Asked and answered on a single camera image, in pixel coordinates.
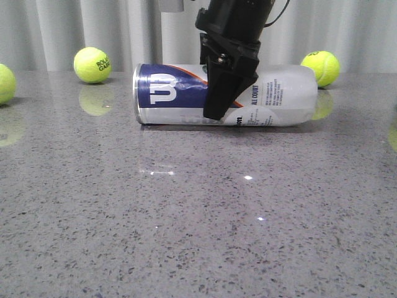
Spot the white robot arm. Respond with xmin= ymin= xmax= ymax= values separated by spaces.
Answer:
xmin=158 ymin=0 xmax=184 ymax=13

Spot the Roland Garros yellow tennis ball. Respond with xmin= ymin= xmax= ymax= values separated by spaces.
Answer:
xmin=73 ymin=47 xmax=112 ymax=83

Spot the grey curtain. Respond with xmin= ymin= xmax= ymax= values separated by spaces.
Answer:
xmin=1 ymin=1 xmax=396 ymax=73

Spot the white blue Wilson tennis can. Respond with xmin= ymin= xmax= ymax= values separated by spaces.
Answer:
xmin=132 ymin=64 xmax=318 ymax=127

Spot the black cable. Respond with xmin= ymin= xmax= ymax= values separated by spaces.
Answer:
xmin=264 ymin=0 xmax=291 ymax=28

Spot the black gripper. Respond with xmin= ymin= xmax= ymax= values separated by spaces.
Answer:
xmin=200 ymin=32 xmax=260 ymax=120

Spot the yellow tennis ball right back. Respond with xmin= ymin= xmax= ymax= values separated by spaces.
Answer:
xmin=301 ymin=51 xmax=340 ymax=88

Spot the Wilson 3 yellow tennis ball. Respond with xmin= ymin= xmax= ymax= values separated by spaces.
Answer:
xmin=0 ymin=63 xmax=17 ymax=105

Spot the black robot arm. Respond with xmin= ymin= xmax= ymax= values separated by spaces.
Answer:
xmin=195 ymin=1 xmax=274 ymax=120

